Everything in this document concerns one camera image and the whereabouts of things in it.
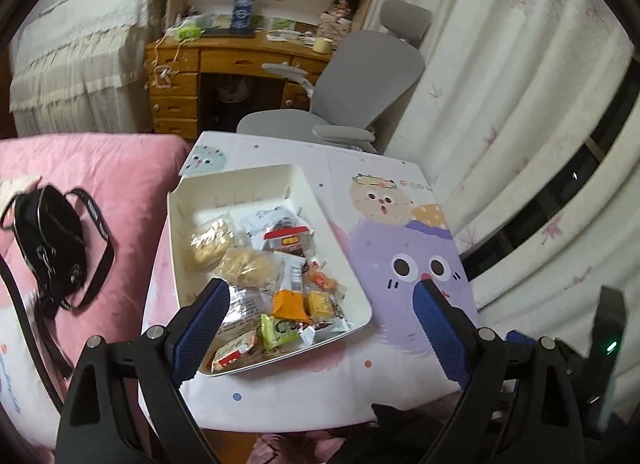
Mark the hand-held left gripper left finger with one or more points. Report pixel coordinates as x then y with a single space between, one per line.
200 329

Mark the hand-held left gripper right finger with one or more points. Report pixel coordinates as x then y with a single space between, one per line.
440 334

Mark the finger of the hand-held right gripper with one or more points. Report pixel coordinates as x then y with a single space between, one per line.
522 336

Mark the white red snack packet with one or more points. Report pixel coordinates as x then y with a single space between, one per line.
232 353

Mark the large brown bread packet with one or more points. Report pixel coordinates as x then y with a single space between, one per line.
245 306

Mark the smooth yellow pastry clear bag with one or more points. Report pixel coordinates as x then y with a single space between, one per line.
247 268

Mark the green snack packet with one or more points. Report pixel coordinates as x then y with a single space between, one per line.
279 333

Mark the orange snack packet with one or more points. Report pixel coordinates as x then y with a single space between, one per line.
290 304

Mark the dark red snack packet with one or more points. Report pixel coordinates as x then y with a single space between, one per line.
322 328

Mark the brownie packet red label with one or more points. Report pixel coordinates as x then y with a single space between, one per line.
290 243

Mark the mixed nuts clear packet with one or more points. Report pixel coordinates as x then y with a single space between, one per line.
322 281

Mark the white plastic tray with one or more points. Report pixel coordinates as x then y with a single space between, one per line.
260 189

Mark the person's black clothing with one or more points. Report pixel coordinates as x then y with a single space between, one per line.
395 439

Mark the pink blanket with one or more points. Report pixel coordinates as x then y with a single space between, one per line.
125 178

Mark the black handbag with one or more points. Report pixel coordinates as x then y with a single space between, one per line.
47 239

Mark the white printed pillow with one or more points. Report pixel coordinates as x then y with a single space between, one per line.
20 369

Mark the grey office chair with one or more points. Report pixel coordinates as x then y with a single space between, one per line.
370 78

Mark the white floral curtain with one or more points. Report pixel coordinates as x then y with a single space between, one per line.
500 68

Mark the wooden desk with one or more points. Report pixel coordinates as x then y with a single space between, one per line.
230 61

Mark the green tissue pack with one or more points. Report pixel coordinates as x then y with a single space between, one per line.
190 32

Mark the white lace cover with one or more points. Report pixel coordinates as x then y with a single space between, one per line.
75 53

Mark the yellow tape roll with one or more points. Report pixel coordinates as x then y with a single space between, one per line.
321 45

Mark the blue gift bag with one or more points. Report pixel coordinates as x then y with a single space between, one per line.
242 11

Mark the beige patterned box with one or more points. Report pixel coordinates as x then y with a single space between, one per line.
334 29

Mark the brown haired doll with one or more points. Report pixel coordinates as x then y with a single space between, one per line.
345 3

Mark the dark window frame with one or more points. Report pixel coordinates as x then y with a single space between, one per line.
540 209

